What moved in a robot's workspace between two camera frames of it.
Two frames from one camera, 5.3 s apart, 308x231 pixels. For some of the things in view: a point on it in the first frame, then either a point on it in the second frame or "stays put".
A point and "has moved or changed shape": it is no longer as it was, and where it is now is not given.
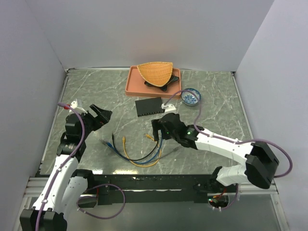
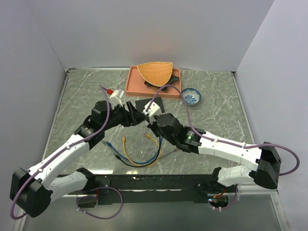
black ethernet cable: (119, 152) has moved or changed shape
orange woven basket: (158, 73) stays put
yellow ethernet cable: (150, 136) stays put
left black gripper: (98, 121) -> (130, 119)
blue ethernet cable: (129, 160) stays put
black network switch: (149, 107) stays put
